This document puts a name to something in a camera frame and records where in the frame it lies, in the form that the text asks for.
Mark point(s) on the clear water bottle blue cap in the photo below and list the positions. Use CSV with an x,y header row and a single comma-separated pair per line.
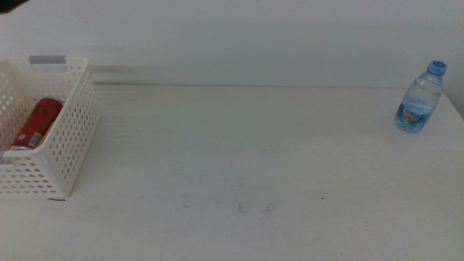
x,y
419,101

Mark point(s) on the small black scrap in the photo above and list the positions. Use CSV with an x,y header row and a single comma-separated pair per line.
x,y
56,199

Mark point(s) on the white perforated plastic basket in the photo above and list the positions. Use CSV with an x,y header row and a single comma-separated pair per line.
x,y
76,116

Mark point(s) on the red soda can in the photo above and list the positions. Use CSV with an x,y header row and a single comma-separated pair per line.
x,y
36,123

